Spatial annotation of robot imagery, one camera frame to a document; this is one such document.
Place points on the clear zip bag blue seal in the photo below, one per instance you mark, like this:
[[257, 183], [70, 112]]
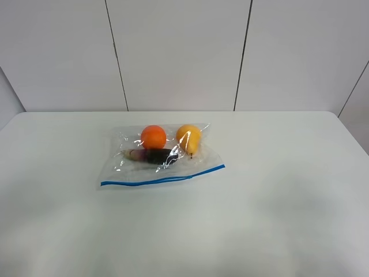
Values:
[[120, 171]]

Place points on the yellow pear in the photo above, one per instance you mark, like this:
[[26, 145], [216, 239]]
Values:
[[189, 137]]

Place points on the orange fruit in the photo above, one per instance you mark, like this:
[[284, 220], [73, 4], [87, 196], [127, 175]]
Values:
[[153, 136]]

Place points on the dark purple eggplant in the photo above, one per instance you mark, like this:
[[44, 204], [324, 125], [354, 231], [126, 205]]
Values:
[[163, 157]]

